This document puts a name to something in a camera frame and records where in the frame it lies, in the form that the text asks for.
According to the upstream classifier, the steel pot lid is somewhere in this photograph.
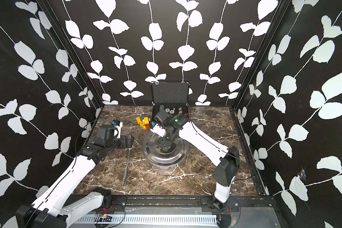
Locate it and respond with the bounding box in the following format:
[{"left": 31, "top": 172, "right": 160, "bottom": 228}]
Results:
[{"left": 142, "top": 132, "right": 189, "bottom": 168}]

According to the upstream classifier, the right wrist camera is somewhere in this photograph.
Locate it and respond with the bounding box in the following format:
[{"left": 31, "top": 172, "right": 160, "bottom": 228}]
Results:
[{"left": 154, "top": 110, "right": 171, "bottom": 128}]

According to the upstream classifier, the long metal spoon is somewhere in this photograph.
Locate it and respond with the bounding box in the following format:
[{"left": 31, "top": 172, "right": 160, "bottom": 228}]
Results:
[{"left": 122, "top": 148, "right": 132, "bottom": 187}]

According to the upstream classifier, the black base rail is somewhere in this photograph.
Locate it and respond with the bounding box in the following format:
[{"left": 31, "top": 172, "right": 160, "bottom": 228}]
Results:
[{"left": 65, "top": 193, "right": 280, "bottom": 220}]

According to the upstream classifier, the black poker chip case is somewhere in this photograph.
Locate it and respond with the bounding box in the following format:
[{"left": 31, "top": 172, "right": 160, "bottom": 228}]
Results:
[{"left": 150, "top": 81, "right": 190, "bottom": 128}]

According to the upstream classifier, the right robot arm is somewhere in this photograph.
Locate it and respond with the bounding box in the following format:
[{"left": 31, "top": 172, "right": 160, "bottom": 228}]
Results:
[{"left": 143, "top": 111, "right": 240, "bottom": 206}]

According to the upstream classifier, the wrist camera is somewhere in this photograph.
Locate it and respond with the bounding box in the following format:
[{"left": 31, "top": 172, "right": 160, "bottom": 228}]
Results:
[
  {"left": 96, "top": 120, "right": 123, "bottom": 141},
  {"left": 154, "top": 110, "right": 171, "bottom": 128}
]

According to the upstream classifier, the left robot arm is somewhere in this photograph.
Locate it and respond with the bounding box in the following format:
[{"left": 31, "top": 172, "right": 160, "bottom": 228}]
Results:
[{"left": 16, "top": 135, "right": 135, "bottom": 228}]

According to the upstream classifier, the large steel pot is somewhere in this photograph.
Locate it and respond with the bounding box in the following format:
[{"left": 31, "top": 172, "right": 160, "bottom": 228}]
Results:
[{"left": 147, "top": 160, "right": 184, "bottom": 173}]

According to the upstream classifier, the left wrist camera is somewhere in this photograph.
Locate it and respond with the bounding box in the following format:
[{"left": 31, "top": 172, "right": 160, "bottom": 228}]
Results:
[{"left": 96, "top": 120, "right": 123, "bottom": 141}]

